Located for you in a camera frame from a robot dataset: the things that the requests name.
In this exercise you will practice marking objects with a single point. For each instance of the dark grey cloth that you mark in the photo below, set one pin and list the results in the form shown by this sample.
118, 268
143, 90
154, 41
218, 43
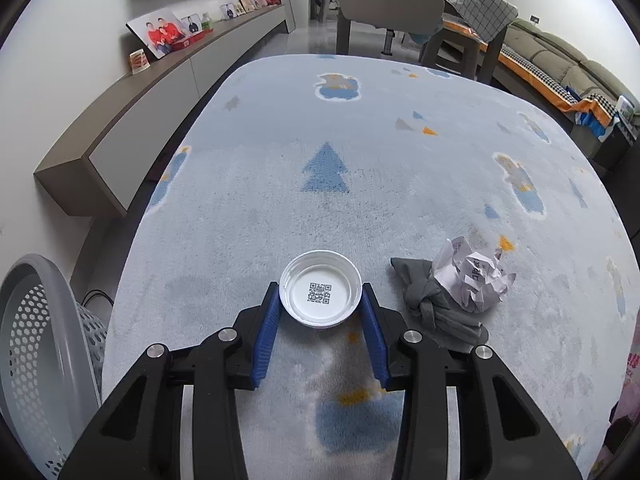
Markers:
425, 295

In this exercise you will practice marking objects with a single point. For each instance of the light blue printed blanket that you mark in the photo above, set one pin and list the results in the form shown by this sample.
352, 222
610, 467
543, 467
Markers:
325, 220

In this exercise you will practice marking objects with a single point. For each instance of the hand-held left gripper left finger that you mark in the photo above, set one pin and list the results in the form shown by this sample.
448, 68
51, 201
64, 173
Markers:
267, 340

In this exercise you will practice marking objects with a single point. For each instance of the white plastic lid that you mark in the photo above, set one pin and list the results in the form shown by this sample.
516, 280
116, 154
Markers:
320, 270

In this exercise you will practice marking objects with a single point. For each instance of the white box with green print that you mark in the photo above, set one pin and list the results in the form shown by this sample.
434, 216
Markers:
625, 107

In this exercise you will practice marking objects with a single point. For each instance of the houndstooth sofa cover orange trim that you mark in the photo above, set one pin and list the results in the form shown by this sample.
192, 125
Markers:
540, 80

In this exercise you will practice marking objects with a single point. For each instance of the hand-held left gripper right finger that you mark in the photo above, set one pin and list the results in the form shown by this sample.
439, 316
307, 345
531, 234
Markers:
375, 340

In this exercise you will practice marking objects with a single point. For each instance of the green bottle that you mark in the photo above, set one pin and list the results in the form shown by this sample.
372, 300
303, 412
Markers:
206, 22

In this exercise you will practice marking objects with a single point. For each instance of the large family photo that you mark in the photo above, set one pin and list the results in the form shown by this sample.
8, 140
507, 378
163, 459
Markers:
157, 32

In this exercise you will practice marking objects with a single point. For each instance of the black side table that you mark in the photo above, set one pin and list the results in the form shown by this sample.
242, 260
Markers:
612, 150

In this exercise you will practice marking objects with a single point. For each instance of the long brown and grey sideboard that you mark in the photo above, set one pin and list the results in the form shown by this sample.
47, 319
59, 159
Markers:
150, 90

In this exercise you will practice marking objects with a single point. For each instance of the flat red box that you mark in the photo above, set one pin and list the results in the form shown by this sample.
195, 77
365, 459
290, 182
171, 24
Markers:
189, 41

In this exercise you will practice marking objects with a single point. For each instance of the pink patterned cloth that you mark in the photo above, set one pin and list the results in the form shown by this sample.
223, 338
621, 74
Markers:
622, 420

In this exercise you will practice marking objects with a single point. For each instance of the small portrait photo frame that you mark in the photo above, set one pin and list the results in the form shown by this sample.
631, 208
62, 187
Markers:
191, 25

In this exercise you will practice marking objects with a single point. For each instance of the red and white paper cup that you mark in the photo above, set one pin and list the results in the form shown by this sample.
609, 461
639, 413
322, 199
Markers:
139, 62

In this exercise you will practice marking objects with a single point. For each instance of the pink picture frame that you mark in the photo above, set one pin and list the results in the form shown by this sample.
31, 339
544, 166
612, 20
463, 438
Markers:
247, 0

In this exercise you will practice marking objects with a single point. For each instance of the crumpled white paper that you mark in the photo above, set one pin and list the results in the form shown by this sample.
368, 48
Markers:
475, 280

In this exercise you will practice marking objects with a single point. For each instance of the grey-green sofa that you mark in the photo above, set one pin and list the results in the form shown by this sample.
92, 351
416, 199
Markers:
565, 55

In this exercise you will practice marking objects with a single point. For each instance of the grey perforated plastic basket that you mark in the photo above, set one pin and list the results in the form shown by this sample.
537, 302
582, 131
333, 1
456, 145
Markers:
50, 340

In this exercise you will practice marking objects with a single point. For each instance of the dining table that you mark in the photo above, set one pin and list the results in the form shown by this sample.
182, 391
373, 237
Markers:
492, 65

